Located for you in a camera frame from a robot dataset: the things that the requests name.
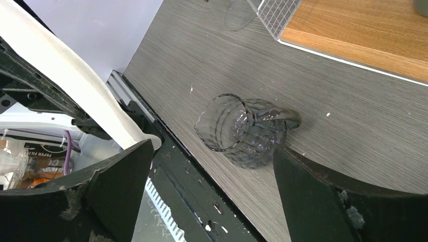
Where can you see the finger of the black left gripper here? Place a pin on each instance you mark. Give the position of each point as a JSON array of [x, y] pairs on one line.
[[21, 82]]

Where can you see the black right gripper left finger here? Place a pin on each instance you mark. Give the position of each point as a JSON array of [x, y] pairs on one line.
[[98, 203]]

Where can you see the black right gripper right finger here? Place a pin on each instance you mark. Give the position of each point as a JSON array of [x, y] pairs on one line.
[[321, 204]]

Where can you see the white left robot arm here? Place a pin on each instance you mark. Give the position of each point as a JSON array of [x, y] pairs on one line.
[[39, 120]]

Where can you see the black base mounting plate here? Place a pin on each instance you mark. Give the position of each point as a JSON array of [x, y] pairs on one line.
[[190, 205]]

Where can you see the smoky glass mug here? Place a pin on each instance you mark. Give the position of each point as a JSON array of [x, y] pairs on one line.
[[246, 131]]

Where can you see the grey metal can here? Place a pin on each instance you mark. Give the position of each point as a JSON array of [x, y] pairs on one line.
[[421, 7]]

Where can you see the white wire wooden shelf rack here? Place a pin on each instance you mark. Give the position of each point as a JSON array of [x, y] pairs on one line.
[[385, 37]]

